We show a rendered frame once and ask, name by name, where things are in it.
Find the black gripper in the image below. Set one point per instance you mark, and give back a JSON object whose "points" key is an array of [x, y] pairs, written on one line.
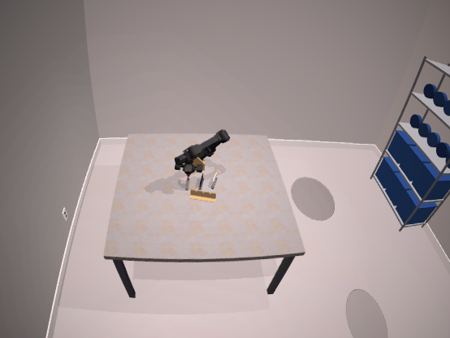
{"points": [[198, 168]]}

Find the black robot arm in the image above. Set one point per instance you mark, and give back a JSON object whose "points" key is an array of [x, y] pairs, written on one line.
{"points": [[206, 148]]}

